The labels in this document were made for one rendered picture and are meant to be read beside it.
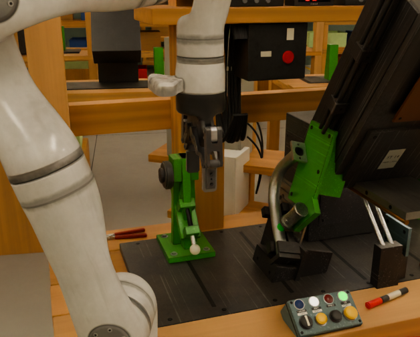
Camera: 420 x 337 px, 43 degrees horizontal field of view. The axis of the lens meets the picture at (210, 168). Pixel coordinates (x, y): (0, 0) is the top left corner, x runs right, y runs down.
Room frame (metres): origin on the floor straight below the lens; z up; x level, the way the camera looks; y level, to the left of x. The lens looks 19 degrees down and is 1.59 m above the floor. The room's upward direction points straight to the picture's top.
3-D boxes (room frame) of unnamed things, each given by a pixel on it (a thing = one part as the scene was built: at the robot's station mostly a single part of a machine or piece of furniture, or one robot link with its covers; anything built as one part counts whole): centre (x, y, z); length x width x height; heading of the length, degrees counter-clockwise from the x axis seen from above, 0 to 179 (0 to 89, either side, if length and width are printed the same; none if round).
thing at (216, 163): (0.75, 0.00, 1.32); 0.03 x 0.01 x 0.05; 18
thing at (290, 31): (1.50, -0.16, 1.42); 0.17 x 0.12 x 0.15; 108
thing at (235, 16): (1.58, -0.25, 1.52); 0.90 x 0.25 x 0.04; 108
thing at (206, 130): (0.74, 0.00, 1.37); 0.03 x 0.02 x 0.06; 108
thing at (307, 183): (1.25, -0.28, 1.17); 0.13 x 0.12 x 0.20; 108
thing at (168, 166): (1.32, 0.12, 1.12); 0.07 x 0.03 x 0.08; 18
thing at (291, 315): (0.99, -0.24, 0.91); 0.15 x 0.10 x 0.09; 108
